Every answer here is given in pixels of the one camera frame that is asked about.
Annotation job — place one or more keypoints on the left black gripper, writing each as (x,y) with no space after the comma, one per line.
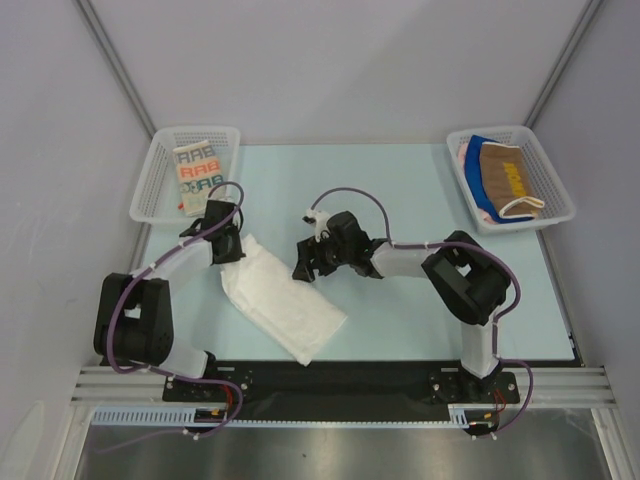
(236,254)

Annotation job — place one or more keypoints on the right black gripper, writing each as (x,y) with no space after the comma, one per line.
(320,255)

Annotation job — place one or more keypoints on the white towel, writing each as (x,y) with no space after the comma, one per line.
(293,313)

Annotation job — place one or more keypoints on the rabbit print towel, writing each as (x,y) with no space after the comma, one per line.
(198,170)

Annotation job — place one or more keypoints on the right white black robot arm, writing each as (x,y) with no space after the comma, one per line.
(476,287)

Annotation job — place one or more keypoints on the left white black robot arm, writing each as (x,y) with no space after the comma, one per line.
(135,319)

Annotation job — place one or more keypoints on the left white plastic basket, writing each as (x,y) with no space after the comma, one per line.
(157,195)

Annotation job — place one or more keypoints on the white plastic basket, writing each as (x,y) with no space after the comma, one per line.
(544,179)
(157,195)

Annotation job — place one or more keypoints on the pink towel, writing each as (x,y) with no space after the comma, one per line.
(461,155)

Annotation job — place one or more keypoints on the blue towel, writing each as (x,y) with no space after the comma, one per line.
(475,170)

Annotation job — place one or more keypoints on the brown towel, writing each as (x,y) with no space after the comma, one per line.
(525,205)

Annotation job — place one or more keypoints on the right white plastic basket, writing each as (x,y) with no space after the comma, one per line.
(544,179)

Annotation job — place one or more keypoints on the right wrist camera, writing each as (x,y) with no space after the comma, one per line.
(318,219)

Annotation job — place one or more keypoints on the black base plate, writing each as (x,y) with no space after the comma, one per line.
(359,390)

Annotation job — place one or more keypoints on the white slotted cable duct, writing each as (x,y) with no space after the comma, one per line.
(209,417)

